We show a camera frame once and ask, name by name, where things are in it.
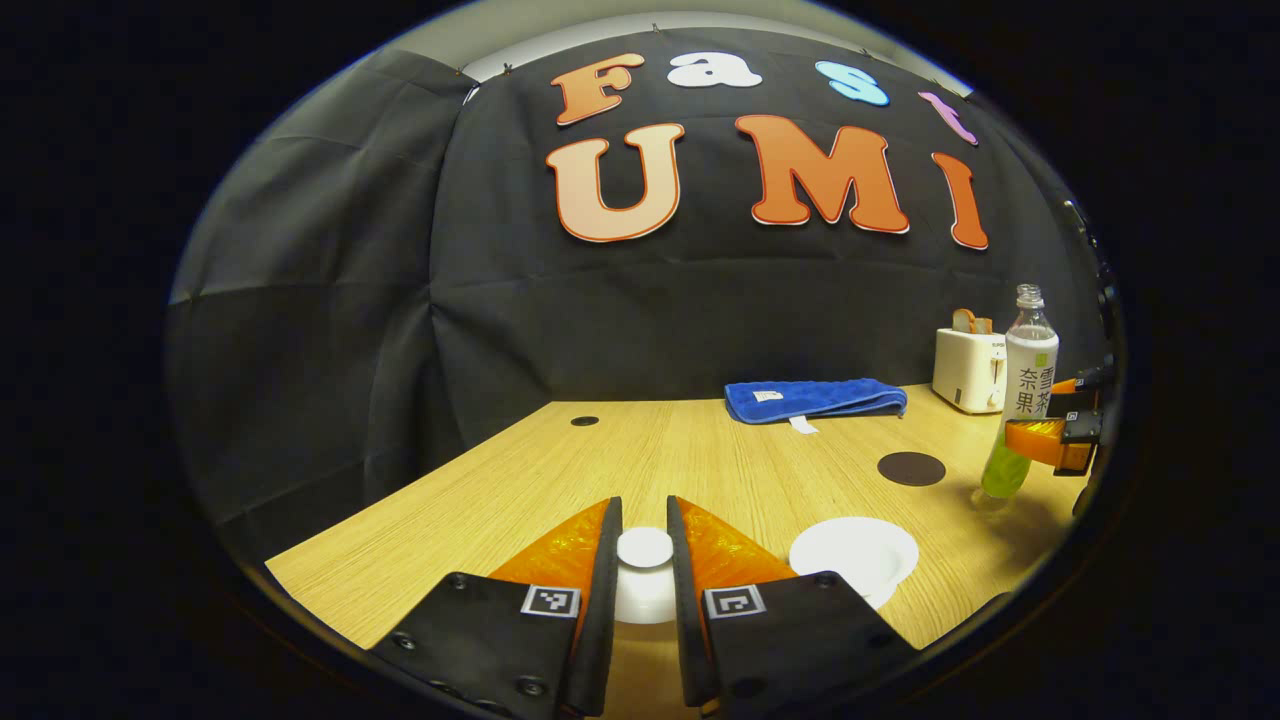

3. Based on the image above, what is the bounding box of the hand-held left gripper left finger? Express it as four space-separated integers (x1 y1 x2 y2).
370 497 624 720

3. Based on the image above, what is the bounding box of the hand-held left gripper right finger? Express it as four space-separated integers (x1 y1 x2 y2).
666 495 922 717

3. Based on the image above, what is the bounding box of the clear water bottle white label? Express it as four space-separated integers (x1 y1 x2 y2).
979 284 1061 502

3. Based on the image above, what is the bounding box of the dark brown round coaster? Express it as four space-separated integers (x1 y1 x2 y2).
877 451 947 488

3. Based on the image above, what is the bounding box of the white teacup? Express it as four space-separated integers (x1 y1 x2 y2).
788 516 921 612

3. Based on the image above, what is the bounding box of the cream toaster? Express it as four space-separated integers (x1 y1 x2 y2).
932 327 1009 415

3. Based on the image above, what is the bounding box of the blue folded towel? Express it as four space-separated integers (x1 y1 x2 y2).
725 377 909 435

